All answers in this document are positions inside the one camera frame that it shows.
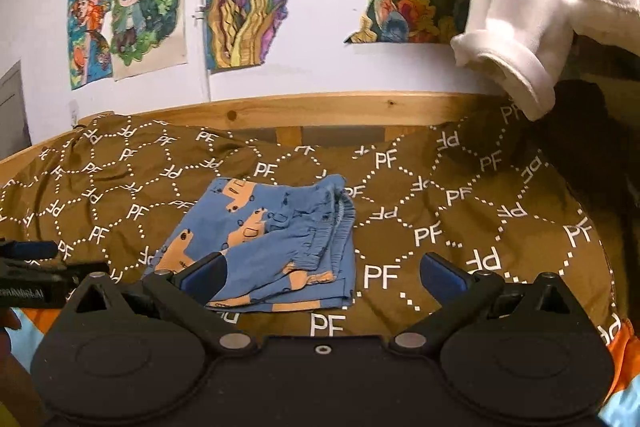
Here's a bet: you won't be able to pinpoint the wall poster with orange-haired figure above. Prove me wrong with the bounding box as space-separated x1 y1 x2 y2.
68 0 115 92

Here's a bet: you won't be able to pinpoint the wooden bed frame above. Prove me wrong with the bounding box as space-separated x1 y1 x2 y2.
0 91 507 168

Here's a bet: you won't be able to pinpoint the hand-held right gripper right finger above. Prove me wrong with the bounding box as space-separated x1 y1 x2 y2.
389 251 592 356

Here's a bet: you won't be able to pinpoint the multicolour patchwork blanket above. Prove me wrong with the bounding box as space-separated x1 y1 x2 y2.
0 306 640 427

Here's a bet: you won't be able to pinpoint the wall poster with blond figure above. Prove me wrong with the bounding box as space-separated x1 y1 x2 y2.
109 0 189 82

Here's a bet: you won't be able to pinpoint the grey door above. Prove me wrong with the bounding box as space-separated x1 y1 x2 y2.
0 60 32 158

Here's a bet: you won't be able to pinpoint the dark cloth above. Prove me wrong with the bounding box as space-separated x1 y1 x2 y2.
537 31 640 290

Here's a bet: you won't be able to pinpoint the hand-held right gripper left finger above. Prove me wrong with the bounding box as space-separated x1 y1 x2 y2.
64 251 252 356

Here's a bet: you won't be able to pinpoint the white wall conduit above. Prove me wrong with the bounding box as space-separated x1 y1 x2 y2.
196 0 212 104

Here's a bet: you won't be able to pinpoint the blue pants with orange print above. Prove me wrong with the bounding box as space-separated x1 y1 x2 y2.
142 174 357 313

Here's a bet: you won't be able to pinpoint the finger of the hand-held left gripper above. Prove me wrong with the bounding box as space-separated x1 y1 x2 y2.
0 240 59 261
0 259 109 289

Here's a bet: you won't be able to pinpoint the brown patterned blanket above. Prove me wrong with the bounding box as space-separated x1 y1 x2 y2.
0 104 624 349

